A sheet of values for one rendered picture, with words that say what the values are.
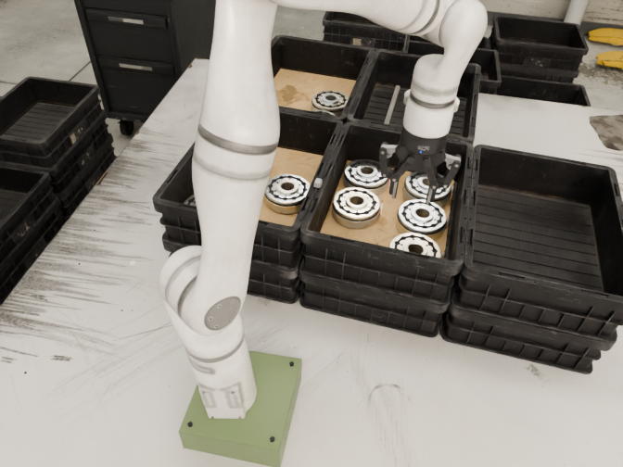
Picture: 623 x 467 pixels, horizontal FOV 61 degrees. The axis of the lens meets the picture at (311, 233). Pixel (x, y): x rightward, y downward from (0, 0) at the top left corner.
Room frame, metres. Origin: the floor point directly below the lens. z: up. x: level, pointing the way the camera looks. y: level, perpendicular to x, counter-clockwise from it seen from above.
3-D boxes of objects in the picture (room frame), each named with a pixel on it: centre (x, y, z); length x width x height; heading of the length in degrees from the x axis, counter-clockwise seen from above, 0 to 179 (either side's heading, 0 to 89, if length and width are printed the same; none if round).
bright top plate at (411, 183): (0.94, -0.26, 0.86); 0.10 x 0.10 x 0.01
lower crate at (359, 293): (0.85, -0.17, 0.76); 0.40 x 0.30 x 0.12; 166
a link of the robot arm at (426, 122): (0.75, -0.18, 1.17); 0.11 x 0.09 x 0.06; 167
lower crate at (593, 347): (0.78, -0.46, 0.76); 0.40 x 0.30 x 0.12; 166
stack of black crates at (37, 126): (1.62, 1.00, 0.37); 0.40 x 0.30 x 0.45; 170
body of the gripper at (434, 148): (0.74, -0.18, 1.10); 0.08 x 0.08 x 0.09
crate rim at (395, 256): (0.85, -0.17, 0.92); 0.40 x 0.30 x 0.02; 166
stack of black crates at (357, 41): (2.58, -0.23, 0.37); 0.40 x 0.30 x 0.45; 81
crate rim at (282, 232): (0.92, 0.12, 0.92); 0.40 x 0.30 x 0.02; 166
